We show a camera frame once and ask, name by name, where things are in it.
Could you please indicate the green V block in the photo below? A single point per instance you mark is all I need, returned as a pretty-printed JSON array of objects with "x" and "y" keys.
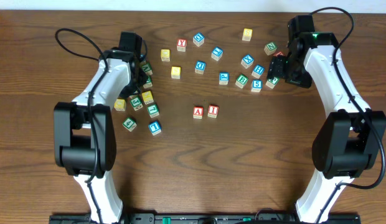
[{"x": 147, "y": 69}]

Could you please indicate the yellow G block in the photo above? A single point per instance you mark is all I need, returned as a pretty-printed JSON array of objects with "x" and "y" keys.
[{"x": 120, "y": 105}]

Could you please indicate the green j block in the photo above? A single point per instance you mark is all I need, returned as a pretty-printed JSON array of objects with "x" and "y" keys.
[
  {"x": 272, "y": 82},
  {"x": 136, "y": 103}
]

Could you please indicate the green N block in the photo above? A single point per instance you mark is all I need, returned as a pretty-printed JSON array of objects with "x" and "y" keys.
[{"x": 270, "y": 48}]

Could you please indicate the blue 5 block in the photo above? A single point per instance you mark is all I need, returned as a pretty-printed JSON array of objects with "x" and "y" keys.
[{"x": 256, "y": 86}]

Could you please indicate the yellow K block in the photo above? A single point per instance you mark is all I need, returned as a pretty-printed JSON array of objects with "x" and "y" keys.
[{"x": 147, "y": 97}]

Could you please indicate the blue L block near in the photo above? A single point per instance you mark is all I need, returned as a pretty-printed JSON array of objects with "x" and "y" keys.
[{"x": 155, "y": 128}]

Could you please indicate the green J block left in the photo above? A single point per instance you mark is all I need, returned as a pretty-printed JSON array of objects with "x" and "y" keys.
[{"x": 136, "y": 103}]

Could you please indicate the red A block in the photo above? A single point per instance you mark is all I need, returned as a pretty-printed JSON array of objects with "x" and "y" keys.
[{"x": 198, "y": 112}]

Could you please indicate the red W block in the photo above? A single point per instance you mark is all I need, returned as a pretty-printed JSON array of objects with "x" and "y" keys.
[{"x": 278, "y": 53}]

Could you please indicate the yellow block centre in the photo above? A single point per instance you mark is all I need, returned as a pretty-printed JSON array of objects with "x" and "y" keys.
[{"x": 175, "y": 72}]

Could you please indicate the green B block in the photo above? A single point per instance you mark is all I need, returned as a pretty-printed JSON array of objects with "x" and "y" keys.
[{"x": 241, "y": 81}]

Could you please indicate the green 4 block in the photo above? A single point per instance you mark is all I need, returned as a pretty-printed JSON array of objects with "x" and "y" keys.
[{"x": 129, "y": 124}]

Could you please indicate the blue X block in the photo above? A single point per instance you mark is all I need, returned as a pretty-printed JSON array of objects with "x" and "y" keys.
[{"x": 247, "y": 61}]

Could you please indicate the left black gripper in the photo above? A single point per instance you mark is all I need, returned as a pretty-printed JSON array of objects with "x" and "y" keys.
[{"x": 129, "y": 91}]

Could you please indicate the blue H block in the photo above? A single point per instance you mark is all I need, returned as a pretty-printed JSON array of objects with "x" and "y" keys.
[{"x": 258, "y": 71}]

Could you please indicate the blue P block centre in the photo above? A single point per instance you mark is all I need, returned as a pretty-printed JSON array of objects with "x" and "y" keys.
[{"x": 223, "y": 78}]

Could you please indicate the red Y block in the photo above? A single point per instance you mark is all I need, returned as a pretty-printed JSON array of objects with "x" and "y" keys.
[{"x": 181, "y": 45}]

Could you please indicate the blue L block upper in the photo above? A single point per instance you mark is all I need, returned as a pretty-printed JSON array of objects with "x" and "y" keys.
[{"x": 217, "y": 53}]

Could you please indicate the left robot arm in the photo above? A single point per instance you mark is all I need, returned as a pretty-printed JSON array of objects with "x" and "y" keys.
[{"x": 84, "y": 136}]

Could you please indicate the green R block left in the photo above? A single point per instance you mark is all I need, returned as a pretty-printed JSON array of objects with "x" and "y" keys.
[{"x": 148, "y": 83}]

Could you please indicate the yellow S block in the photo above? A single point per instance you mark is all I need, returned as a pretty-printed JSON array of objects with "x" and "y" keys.
[{"x": 247, "y": 34}]

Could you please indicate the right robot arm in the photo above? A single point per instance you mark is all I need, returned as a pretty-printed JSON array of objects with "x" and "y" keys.
[{"x": 348, "y": 150}]

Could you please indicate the blue D block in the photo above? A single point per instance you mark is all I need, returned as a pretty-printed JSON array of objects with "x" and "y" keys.
[{"x": 200, "y": 67}]

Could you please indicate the green L block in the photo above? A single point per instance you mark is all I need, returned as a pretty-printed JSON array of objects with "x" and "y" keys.
[{"x": 153, "y": 110}]

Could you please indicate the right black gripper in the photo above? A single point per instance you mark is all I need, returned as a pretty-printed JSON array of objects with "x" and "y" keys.
[{"x": 276, "y": 68}]

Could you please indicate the yellow block upper left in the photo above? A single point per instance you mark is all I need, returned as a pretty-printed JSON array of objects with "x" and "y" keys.
[{"x": 165, "y": 55}]

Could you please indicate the green J block right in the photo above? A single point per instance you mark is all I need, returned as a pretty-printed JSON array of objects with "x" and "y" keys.
[{"x": 272, "y": 82}]

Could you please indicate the red I block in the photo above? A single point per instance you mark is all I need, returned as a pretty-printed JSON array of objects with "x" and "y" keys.
[{"x": 213, "y": 111}]

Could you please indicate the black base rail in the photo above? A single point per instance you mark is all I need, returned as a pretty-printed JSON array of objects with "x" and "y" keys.
[{"x": 149, "y": 218}]

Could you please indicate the blue l block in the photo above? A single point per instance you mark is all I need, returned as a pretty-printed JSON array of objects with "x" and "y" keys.
[
  {"x": 155, "y": 128},
  {"x": 217, "y": 53}
]

